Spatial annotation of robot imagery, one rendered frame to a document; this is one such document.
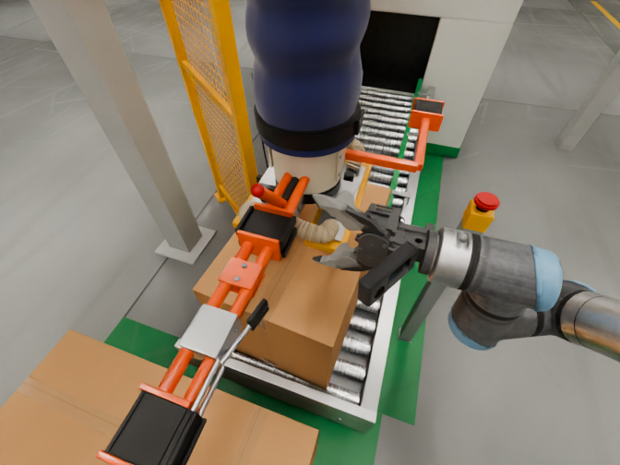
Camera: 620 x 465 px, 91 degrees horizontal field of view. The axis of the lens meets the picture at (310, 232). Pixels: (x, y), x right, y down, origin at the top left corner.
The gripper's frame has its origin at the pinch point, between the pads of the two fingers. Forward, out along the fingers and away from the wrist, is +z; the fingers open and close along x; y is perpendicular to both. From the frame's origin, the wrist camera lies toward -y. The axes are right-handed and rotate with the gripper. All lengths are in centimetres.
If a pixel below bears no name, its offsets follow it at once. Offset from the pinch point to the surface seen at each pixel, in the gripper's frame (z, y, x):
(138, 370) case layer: 59, -15, -71
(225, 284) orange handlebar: 10.8, -11.6, -5.1
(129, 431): 10.5, -33.8, -5.9
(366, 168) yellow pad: -1.6, 43.2, -12.1
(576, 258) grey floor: -130, 153, -118
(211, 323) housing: 9.0, -18.5, -5.2
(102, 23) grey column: 106, 65, 15
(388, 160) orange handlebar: -8.4, 31.0, -1.6
